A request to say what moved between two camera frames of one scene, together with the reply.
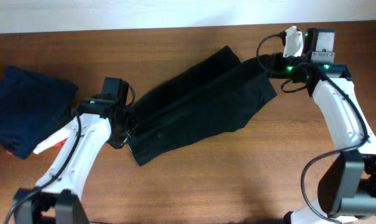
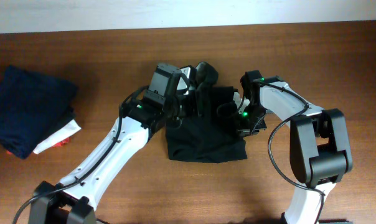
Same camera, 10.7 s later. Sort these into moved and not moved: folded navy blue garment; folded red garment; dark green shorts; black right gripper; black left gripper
Moved: dark green shorts; black right gripper; black left gripper
Not moved: folded navy blue garment; folded red garment
